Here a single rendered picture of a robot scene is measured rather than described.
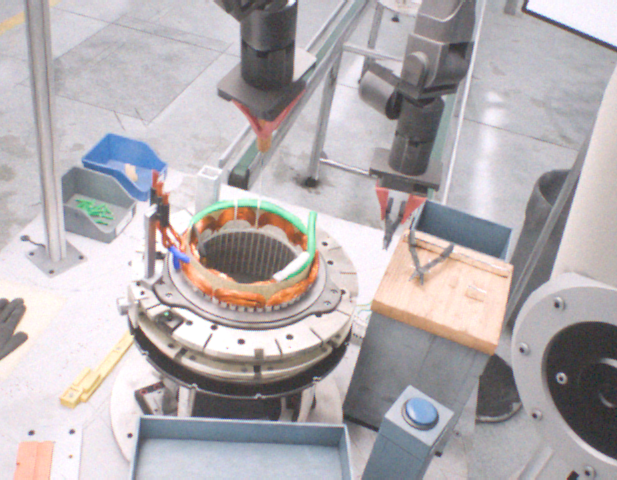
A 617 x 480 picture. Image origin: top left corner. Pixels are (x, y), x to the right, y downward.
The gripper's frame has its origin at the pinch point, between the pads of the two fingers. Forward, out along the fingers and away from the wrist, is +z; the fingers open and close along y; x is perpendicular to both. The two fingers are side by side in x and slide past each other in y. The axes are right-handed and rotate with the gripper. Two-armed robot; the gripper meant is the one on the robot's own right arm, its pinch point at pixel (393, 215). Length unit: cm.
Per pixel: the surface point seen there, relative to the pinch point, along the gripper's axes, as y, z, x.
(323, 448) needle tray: 2.1, 12.1, 34.8
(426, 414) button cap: -9.8, 10.4, 26.9
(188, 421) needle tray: 18.0, 8.0, 39.1
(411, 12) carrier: 8, 35, -198
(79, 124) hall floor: 148, 111, -176
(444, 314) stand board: -10.6, 8.4, 9.4
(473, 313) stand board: -14.9, 8.5, 7.5
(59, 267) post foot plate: 61, 35, -6
